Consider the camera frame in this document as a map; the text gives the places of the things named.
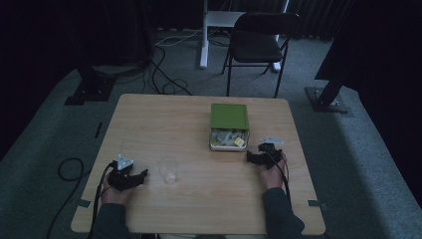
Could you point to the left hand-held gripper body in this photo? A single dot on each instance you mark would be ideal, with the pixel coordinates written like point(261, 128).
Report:
point(121, 176)

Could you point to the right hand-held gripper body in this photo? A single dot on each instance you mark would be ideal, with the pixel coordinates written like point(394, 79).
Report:
point(269, 153)

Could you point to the tea bag with yellow tag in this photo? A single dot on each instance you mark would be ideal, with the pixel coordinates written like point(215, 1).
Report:
point(239, 142)

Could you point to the clear plastic cup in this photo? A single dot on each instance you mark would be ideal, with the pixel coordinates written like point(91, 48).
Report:
point(169, 170)

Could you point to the pile of tea bags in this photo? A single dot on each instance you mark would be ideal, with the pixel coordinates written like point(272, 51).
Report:
point(225, 136)

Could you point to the white tin with green lid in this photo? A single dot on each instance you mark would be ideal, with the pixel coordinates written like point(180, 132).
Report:
point(229, 117)

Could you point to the person's left hand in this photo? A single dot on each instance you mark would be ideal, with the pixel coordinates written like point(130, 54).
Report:
point(114, 195)

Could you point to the person's right hand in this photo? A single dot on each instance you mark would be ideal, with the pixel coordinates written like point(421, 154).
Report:
point(274, 176)

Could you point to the grey tape piece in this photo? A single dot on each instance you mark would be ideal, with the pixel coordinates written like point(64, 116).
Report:
point(316, 203)
point(83, 202)

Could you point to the black tape strip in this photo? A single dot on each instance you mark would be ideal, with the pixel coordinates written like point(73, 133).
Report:
point(98, 130)

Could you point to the black stand with bolted base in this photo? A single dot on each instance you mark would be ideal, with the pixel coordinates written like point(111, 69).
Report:
point(326, 98)

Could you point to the black stand with square base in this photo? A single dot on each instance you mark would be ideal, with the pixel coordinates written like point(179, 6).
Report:
point(91, 88)

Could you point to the black folding chair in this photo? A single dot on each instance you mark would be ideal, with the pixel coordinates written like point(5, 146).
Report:
point(258, 46)

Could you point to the white desk frame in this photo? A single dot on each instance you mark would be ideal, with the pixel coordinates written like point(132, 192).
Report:
point(204, 40)

